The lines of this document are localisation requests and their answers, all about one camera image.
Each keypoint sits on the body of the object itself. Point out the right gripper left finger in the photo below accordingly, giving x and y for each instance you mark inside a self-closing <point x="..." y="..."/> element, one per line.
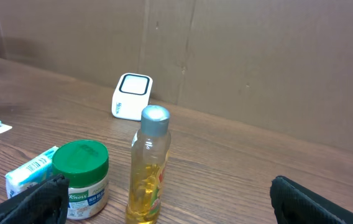
<point x="44" y="203"/>

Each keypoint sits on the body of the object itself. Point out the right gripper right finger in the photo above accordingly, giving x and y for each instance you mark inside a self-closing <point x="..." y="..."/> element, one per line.
<point x="295" y="204"/>

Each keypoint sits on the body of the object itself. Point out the small teal tissue pack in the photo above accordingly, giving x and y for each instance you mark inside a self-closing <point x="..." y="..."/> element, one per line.
<point x="30" y="174"/>

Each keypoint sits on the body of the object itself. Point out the green lid seasoning jar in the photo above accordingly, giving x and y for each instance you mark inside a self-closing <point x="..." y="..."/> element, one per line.
<point x="85" y="163"/>

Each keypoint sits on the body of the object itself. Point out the yellow oil bottle grey cap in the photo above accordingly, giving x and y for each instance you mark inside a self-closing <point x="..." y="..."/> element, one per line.
<point x="149" y="156"/>

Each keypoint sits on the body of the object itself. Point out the white barcode scanner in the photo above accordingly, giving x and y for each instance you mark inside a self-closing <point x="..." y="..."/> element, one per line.
<point x="131" y="96"/>

